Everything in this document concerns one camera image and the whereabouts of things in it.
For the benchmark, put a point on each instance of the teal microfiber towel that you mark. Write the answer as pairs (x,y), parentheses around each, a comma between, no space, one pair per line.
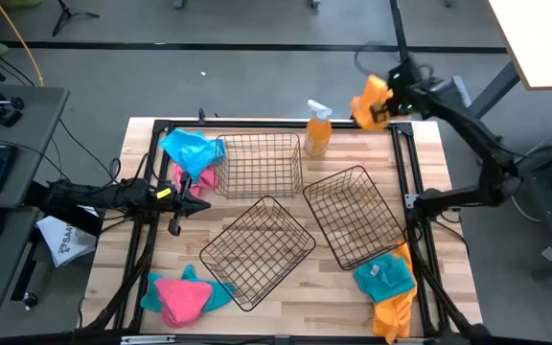
(384,282)
(222,293)

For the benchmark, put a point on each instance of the white printed paper sheet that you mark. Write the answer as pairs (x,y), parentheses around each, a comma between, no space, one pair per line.
(65,239)

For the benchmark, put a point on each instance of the black chair caster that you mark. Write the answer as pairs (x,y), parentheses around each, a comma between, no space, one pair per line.
(314,3)

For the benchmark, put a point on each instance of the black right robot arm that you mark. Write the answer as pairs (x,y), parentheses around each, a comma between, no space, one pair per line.
(467,125)

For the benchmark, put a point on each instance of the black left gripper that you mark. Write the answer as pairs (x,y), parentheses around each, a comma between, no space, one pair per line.
(183,208)

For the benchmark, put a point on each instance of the orange microfiber towel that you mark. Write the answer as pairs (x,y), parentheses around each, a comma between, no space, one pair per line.
(393,316)
(364,108)

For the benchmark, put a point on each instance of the white table with dark legs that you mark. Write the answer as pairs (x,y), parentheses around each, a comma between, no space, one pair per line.
(544,43)

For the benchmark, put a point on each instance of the orange spray bottle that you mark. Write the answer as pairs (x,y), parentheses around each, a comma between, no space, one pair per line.
(317,136)

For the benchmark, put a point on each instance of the silver metal bracket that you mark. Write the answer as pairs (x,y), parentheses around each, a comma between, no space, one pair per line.
(147,339)

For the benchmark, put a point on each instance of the black tripod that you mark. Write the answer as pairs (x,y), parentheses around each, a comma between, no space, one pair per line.
(67,12)

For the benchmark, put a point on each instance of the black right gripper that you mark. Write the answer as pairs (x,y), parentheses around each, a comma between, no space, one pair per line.
(406,91)

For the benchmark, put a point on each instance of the grey computer desk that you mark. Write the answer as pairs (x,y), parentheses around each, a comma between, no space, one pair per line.
(31,120)

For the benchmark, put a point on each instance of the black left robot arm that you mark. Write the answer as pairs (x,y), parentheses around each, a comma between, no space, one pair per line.
(113,196)

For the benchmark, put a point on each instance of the light blue microfiber towel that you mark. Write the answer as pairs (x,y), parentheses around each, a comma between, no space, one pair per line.
(190,151)

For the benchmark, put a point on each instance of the black aluminium rig frame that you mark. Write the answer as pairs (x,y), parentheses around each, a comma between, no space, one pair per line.
(257,125)

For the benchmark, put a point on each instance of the pink microfiber towel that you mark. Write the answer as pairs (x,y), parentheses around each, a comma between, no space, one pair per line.
(206,183)
(182,299)

